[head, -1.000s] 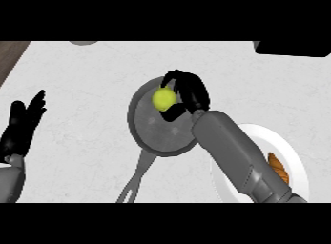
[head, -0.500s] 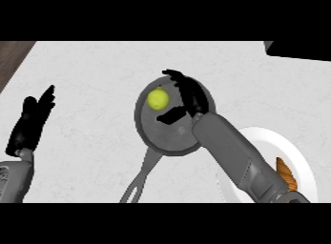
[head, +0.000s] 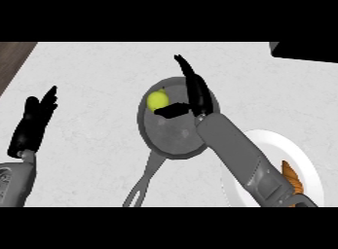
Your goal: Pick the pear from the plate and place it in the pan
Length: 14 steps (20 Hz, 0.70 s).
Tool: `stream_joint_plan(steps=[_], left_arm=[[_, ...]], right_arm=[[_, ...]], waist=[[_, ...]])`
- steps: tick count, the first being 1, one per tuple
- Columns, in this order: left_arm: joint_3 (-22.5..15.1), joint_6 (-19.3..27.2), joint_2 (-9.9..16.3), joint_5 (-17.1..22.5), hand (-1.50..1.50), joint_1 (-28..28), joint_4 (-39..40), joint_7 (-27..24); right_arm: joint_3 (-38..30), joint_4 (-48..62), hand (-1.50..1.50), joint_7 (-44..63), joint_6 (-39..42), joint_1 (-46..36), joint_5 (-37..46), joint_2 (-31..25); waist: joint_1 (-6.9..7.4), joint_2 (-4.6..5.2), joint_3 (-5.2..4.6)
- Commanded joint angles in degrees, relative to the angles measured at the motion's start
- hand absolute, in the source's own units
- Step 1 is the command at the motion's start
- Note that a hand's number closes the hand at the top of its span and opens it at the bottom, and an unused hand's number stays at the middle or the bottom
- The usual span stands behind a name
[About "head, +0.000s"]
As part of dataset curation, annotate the black appliance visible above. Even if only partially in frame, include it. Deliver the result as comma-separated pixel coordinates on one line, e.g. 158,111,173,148
267,42,338,64

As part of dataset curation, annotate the orange-brown croissant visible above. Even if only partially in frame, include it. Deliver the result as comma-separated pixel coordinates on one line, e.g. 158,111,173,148
280,160,306,208

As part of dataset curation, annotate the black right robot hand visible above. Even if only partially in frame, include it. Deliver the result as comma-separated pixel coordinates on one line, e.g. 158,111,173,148
152,53,214,119

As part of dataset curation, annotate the grey frying pan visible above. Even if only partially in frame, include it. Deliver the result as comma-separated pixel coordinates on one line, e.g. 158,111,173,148
121,76,221,208

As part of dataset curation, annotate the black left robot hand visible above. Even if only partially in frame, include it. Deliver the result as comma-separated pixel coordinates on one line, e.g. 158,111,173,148
6,85,59,160

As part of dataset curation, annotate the yellow-green pear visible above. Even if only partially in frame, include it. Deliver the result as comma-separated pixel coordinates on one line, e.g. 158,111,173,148
145,89,171,113

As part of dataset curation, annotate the dark brown wooden surface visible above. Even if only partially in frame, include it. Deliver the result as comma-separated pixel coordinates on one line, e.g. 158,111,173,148
0,42,38,119

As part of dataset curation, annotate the white plate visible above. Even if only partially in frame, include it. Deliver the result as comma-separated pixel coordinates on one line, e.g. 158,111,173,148
220,129,325,208

